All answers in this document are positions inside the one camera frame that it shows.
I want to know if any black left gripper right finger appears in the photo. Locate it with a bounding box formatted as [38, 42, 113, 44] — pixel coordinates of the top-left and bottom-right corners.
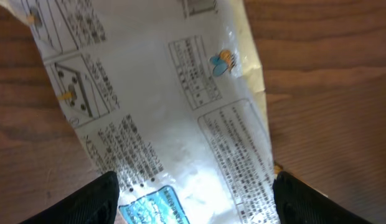
[273, 171, 370, 224]

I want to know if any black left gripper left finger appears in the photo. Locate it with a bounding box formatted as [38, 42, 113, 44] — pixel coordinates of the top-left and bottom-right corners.
[21, 171, 120, 224]

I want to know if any yellow white snack bag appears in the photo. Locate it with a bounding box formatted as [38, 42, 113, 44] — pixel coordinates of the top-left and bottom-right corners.
[0, 0, 279, 224]

